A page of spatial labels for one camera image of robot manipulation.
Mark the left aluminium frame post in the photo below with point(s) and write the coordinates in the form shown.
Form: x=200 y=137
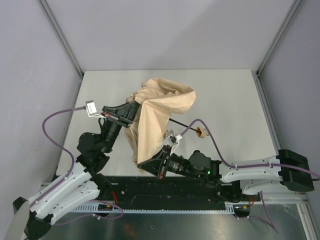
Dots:
x=48 y=13

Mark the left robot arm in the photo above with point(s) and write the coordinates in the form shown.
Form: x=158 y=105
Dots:
x=82 y=182

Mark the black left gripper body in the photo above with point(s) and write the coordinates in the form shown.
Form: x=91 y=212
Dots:
x=117 y=116

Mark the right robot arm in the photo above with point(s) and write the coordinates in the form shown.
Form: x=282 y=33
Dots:
x=287 y=170

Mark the right aluminium frame post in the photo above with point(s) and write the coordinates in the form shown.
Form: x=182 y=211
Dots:
x=280 y=34

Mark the grey cable duct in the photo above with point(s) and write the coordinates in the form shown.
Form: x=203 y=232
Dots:
x=212 y=208

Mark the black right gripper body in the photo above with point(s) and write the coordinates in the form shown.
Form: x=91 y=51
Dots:
x=164 y=161

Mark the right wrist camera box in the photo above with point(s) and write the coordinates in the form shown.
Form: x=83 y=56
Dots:
x=173 y=139

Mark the aluminium frame post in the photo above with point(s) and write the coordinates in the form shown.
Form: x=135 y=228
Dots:
x=48 y=13
x=280 y=34

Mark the beige folding umbrella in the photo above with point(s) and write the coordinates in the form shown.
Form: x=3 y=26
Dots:
x=158 y=99

